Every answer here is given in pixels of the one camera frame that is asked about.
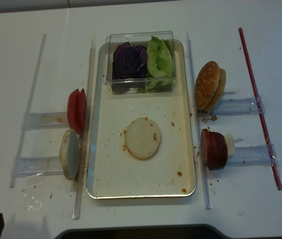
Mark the right tomato slice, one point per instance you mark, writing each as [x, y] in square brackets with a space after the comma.
[81, 110]

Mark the metal serving tray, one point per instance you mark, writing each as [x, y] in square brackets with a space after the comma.
[112, 171]

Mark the tomato slice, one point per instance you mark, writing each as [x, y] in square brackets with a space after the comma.
[81, 110]
[72, 111]

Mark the left tomato slice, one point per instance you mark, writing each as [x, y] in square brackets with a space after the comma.
[72, 111]

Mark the clear plastic vegetable box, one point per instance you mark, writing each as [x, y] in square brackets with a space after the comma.
[143, 85]

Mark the lower right clear holder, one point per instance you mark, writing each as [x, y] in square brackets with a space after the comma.
[261, 155]

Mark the front meat patty slice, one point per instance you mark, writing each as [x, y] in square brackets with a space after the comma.
[206, 146]

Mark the white cheese slice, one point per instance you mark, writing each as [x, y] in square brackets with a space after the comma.
[230, 144]

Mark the rear meat patty stack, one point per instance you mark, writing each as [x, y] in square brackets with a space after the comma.
[219, 151]

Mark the purple cabbage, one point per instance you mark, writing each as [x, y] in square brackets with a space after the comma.
[129, 62]

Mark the bottom bun slice on tray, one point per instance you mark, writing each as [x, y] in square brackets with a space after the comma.
[143, 138]

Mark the clear rail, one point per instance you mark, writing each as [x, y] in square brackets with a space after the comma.
[197, 120]
[27, 113]
[80, 178]

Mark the sesame top bun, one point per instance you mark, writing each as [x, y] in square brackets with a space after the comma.
[206, 84]

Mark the clear holder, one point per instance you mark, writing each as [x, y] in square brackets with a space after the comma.
[44, 120]
[239, 107]
[261, 155]
[36, 166]

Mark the left outer clear rail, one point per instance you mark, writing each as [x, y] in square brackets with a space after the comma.
[27, 113]

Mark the upper left clear holder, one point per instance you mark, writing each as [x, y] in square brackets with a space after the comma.
[44, 120]

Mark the red plastic strip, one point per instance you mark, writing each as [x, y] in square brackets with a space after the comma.
[274, 168]

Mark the green lettuce pile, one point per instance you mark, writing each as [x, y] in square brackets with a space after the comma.
[159, 60]

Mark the upper right clear holder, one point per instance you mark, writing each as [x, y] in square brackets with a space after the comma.
[239, 107]

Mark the plain bun half behind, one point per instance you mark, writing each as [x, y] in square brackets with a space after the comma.
[219, 92]

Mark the lower left clear holder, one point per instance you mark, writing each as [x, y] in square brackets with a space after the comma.
[36, 166]

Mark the right inner clear rail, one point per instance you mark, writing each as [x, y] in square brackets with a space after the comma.
[197, 120]

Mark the left inner clear rail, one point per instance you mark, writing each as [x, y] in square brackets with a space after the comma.
[80, 178]

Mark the dark monitor edge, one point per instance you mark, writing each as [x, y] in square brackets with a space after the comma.
[148, 232]

